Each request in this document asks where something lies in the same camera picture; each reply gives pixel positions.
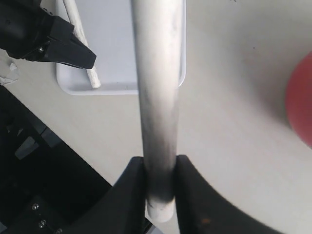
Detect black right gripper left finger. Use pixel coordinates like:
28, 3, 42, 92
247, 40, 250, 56
9, 156, 146, 234

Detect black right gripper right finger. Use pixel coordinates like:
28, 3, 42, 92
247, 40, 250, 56
174, 155, 277, 234

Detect white wooden drumstick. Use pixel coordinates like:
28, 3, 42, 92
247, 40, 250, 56
131, 0, 184, 223
63, 0, 101, 89

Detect small red drum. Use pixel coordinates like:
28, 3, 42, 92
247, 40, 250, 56
285, 53, 312, 147

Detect white plastic tray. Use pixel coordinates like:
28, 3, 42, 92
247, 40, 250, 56
55, 0, 187, 96

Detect crumpled white paper scrap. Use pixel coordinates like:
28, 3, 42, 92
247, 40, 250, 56
0, 60, 20, 86

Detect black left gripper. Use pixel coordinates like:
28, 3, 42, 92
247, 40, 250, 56
0, 0, 86, 69

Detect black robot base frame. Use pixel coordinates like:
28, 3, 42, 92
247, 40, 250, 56
0, 85, 154, 234

